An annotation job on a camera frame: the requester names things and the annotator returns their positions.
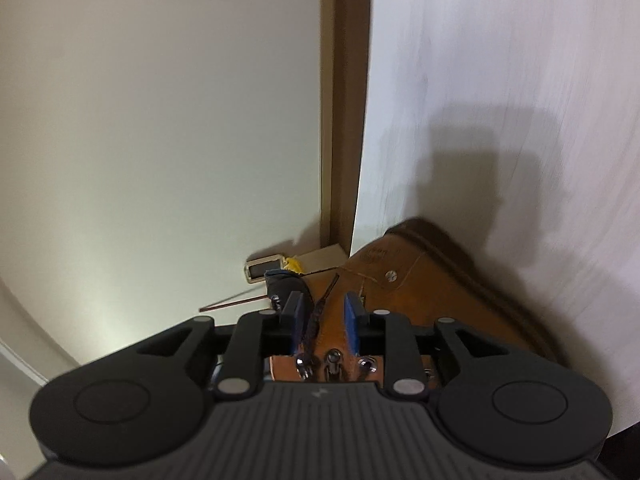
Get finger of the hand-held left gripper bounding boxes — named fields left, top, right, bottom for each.
left=265, top=270, right=311, bottom=311

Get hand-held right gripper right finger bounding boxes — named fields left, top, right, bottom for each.
left=344, top=292, right=521, bottom=401

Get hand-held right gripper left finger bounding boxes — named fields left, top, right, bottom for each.
left=137, top=292, right=307, bottom=401

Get dark brown shoelace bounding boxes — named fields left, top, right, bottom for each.
left=297, top=272, right=342, bottom=367

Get tan leather boot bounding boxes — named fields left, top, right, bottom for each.
left=267, top=217, right=572, bottom=394

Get flat cardboard sheets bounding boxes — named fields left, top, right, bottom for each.
left=295, top=242, right=349, bottom=277

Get thin wooden stick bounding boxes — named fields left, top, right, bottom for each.
left=198, top=293, right=274, bottom=313

